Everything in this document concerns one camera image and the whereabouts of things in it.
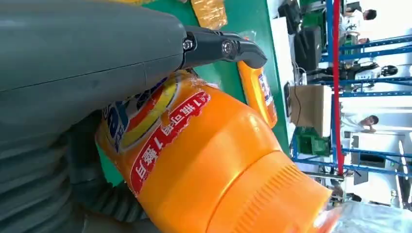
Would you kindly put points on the green plastic crate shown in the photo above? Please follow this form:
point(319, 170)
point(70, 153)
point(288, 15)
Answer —
point(314, 143)

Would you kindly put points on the blue pole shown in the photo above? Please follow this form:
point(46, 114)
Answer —
point(329, 32)

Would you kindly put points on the blue metal rack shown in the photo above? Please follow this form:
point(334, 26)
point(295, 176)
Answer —
point(373, 53)

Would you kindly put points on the brown cardboard box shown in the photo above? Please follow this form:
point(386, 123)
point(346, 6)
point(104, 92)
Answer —
point(310, 109)

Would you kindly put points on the yellow sheet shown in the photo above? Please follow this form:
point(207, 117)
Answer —
point(209, 13)

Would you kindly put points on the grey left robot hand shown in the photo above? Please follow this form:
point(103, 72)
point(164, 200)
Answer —
point(80, 48)

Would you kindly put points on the black monitor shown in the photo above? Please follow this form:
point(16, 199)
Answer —
point(309, 48)

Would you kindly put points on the red pole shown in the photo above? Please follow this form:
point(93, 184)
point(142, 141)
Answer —
point(338, 96)

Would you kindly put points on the ribbed grey left robot arm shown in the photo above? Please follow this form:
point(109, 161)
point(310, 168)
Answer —
point(32, 186)

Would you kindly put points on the green table mat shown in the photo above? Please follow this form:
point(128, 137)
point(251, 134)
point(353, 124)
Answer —
point(248, 19)

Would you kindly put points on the orange drink bottle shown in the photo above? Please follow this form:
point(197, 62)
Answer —
point(257, 93)
point(209, 154)

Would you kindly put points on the person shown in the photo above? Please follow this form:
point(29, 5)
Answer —
point(360, 123)
point(367, 14)

